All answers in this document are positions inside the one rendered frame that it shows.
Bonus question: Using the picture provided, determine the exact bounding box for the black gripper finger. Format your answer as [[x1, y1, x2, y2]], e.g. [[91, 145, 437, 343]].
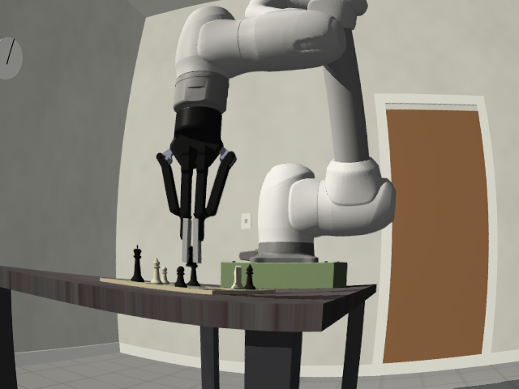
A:
[[157, 143, 193, 263], [193, 143, 237, 263]]

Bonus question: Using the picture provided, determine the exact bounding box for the white pawn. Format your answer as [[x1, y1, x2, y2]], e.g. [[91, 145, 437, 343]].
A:
[[161, 267, 169, 284]]

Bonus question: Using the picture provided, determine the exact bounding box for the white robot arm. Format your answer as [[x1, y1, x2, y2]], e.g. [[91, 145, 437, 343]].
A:
[[173, 0, 397, 263]]

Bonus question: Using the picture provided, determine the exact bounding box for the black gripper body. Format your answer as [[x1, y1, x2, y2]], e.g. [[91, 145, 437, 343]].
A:
[[170, 106, 224, 169]]

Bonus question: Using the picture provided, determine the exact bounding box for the cream and black chessboard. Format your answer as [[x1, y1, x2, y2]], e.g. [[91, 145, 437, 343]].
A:
[[100, 278, 276, 295]]

